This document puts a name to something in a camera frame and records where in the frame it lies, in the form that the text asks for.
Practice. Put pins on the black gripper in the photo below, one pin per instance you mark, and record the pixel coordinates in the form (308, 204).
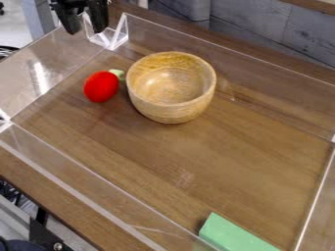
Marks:
(66, 10)

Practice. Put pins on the red felt strawberry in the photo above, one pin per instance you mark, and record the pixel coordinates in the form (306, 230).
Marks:
(102, 85)

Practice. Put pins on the light wooden bowl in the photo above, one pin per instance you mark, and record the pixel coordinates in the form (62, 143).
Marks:
(172, 86)

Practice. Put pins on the black metal table clamp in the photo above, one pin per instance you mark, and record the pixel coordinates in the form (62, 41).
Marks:
(42, 238)

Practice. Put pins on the green foam block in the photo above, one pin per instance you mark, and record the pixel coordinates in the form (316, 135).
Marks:
(230, 237)

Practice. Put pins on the clear acrylic corner bracket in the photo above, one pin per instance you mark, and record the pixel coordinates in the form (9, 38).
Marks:
(113, 37)

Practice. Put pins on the clear acrylic tray wall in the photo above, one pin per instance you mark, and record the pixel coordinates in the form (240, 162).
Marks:
(134, 183)

